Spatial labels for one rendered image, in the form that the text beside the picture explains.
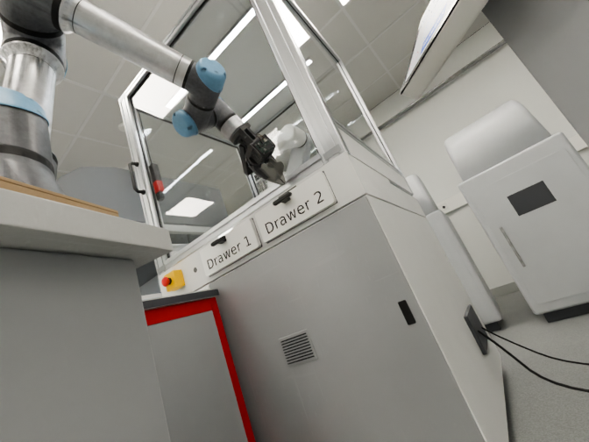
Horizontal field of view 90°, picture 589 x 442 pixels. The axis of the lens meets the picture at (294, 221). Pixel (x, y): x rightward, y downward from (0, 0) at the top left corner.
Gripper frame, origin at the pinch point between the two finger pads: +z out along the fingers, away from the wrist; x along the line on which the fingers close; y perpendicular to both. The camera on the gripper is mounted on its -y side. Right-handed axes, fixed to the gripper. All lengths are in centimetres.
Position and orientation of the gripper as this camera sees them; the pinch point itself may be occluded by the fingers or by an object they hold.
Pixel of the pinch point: (280, 182)
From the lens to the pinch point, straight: 97.3
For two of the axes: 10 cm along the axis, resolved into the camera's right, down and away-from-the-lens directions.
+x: 5.9, -6.0, 5.3
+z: 7.0, 7.1, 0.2
